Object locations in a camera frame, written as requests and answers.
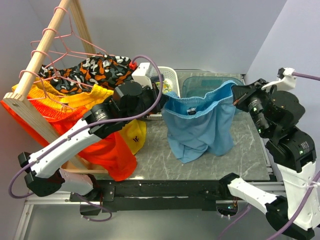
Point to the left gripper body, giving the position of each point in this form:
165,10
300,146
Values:
149,97

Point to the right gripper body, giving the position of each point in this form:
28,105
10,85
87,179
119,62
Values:
250,99

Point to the light blue shorts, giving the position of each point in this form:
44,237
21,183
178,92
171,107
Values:
196,125

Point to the pink wire hanger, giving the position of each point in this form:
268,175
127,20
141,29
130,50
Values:
63,50
46,97
72,32
55,75

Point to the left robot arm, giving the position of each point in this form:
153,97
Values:
44,174

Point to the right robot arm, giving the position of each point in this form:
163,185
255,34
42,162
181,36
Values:
275,114

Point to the yellow shorts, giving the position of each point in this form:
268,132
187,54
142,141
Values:
134,133

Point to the black orange camouflage shorts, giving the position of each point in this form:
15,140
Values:
107,71

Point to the lemon print cloth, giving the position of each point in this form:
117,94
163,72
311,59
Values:
167,86

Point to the white perforated plastic basket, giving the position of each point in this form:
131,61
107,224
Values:
167,73

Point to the teal translucent plastic bin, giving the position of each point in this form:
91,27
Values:
198,86

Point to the wooden clothes rack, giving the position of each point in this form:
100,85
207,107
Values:
17,100

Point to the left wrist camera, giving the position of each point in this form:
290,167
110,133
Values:
142,73

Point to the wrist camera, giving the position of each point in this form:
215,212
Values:
142,73
286,81

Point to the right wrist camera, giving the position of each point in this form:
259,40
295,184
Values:
286,81

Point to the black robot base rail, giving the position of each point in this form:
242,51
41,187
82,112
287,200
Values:
139,195

